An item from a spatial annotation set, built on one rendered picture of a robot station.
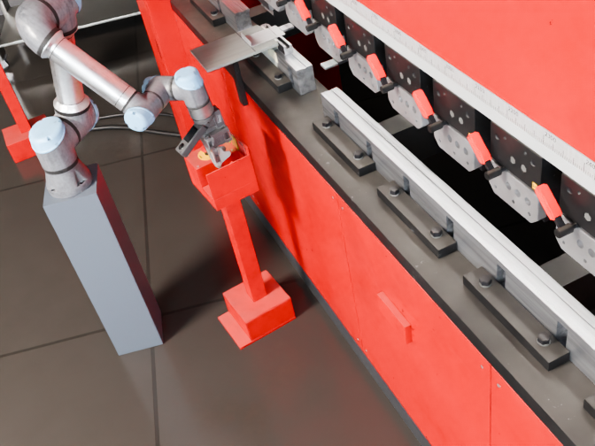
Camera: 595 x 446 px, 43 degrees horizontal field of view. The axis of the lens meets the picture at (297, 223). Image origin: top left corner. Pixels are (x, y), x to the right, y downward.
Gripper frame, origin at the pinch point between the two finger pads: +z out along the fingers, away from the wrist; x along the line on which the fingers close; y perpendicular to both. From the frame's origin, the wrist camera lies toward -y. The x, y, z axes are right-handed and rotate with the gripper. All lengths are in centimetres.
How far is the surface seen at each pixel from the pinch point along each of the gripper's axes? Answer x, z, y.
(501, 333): -112, -7, 18
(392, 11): -66, -62, 33
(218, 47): 33.3, -19.1, 24.2
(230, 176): -4.7, 2.6, 1.8
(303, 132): -15.3, -6.4, 26.0
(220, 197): -4.7, 8.0, -4.2
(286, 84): 9.7, -8.0, 35.1
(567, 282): -111, -6, 39
